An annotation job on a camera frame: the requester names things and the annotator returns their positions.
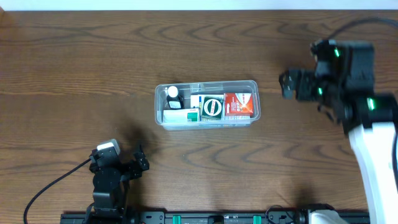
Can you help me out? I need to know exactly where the red orange medicine box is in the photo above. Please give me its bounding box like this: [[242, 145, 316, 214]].
[[224, 93, 254, 116]]

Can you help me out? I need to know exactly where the white Panadol box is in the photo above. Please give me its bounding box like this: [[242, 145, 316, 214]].
[[163, 108, 200, 123]]

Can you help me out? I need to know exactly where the dark bottle white cap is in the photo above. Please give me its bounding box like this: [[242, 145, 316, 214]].
[[167, 86, 183, 110]]

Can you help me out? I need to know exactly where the clear plastic container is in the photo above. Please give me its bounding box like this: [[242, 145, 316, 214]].
[[155, 80, 261, 131]]

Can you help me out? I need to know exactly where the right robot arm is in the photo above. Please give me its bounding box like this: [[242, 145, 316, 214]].
[[279, 39, 397, 223]]

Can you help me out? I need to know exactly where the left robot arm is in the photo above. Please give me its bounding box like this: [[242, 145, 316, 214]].
[[83, 139, 149, 223]]

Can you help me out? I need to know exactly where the left black cable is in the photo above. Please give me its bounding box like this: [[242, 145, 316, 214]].
[[23, 158, 93, 224]]

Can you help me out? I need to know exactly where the black mounting rail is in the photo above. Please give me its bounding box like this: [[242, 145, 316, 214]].
[[60, 210, 371, 224]]

